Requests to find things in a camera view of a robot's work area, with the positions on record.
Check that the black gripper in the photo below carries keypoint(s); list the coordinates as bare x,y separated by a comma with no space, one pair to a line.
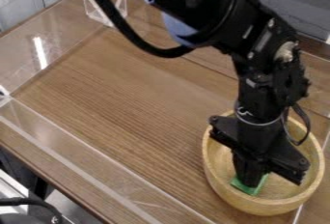
260,149

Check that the green rectangular block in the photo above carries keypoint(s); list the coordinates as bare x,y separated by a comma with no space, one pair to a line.
251,187

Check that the brown wooden bowl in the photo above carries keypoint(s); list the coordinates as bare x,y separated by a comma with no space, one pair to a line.
280,196

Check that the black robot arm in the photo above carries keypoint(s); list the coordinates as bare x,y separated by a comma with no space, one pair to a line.
247,31

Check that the clear acrylic tray wall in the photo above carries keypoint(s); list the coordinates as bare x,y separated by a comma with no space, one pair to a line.
105,121

